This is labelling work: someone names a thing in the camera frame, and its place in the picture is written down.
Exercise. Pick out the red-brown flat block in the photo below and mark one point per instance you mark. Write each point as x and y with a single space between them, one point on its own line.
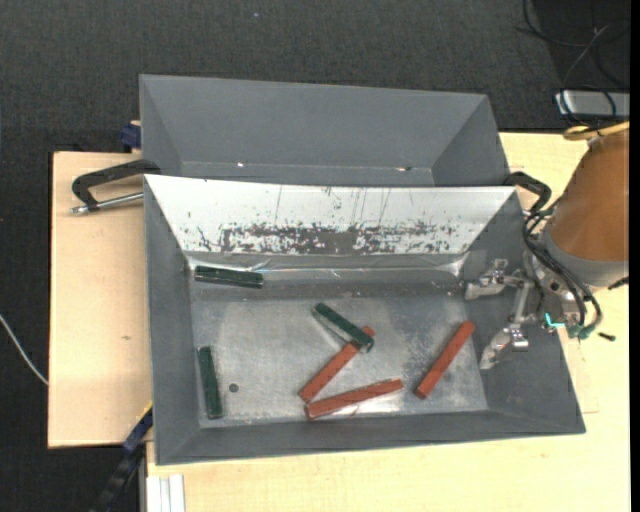
445 359
352 397
330 370

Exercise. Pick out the dark green flat block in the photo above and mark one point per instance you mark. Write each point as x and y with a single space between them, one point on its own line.
227 276
342 326
210 382

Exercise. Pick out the grey metal bin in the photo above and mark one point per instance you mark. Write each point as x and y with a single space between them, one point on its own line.
310 125

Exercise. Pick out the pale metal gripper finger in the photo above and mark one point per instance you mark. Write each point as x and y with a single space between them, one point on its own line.
482 289
500 345

